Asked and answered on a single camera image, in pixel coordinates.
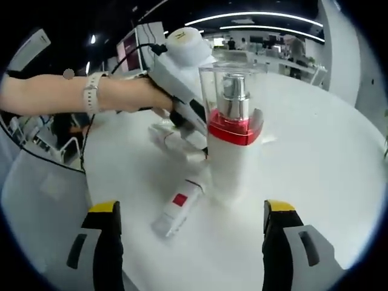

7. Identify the person's left hand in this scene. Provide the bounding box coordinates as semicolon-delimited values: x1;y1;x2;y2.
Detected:
96;76;176;115

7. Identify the computer monitor maroon screen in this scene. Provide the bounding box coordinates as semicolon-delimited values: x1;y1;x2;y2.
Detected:
116;33;142;70

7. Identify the long ceiling light strip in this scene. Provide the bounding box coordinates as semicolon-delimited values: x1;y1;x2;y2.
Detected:
184;12;324;28

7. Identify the black cable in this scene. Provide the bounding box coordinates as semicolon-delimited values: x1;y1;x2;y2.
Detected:
18;43;168;176

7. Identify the small white skincare bottle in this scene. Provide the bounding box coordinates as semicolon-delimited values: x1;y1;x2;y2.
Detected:
147;121;195;155
151;178;207;238

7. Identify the person's grey shirt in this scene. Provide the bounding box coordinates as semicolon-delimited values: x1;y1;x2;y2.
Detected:
0;148;92;273

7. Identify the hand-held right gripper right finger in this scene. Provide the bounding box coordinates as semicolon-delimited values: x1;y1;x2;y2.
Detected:
262;199;345;291

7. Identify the red-collared skincare pump bottle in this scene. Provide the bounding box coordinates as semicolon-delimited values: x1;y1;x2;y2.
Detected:
198;59;271;201

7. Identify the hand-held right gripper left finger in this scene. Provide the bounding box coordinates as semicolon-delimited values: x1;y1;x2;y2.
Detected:
50;199;124;291

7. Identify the ceiling air conditioner unit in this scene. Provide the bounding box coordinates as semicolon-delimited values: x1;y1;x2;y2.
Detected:
8;28;52;70

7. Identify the white wristwatch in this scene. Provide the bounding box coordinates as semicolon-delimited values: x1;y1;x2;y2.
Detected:
82;72;103;116

